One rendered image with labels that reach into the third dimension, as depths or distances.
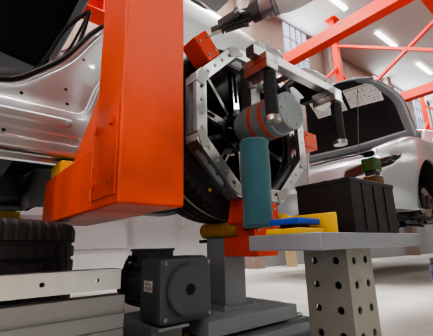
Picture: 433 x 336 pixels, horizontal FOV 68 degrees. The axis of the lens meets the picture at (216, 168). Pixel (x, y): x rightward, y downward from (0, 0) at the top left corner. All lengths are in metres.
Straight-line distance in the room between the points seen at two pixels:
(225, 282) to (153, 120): 0.64
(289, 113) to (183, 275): 0.58
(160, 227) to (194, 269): 4.62
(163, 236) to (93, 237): 1.16
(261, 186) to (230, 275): 0.39
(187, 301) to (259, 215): 0.30
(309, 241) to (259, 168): 0.38
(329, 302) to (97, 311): 0.47
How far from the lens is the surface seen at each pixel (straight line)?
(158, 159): 0.73
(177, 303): 0.91
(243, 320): 1.08
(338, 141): 1.12
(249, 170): 0.91
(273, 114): 0.86
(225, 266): 1.15
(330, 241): 0.59
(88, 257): 5.06
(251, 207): 0.89
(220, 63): 1.13
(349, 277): 0.70
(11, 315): 0.71
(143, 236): 5.40
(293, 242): 0.60
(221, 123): 1.18
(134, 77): 0.77
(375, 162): 0.97
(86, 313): 0.74
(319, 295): 0.74
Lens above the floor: 0.43
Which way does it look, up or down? 14 degrees up
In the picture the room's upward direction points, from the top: 1 degrees counter-clockwise
